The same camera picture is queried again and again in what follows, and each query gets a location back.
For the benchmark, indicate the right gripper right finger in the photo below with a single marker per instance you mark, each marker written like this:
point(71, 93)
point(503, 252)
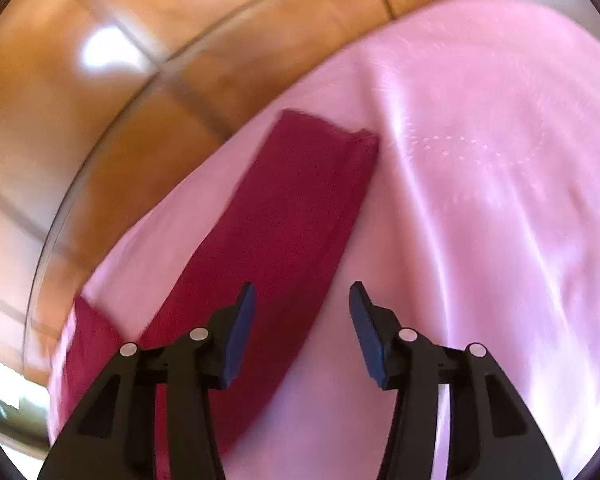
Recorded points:
point(492, 433)

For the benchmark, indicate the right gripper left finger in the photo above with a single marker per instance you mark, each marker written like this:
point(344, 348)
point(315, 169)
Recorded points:
point(149, 401)

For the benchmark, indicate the dark red garment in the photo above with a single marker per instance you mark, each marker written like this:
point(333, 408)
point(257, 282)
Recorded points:
point(284, 230)

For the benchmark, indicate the pink bedspread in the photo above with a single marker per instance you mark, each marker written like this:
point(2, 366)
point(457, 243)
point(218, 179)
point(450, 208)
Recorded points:
point(481, 222)

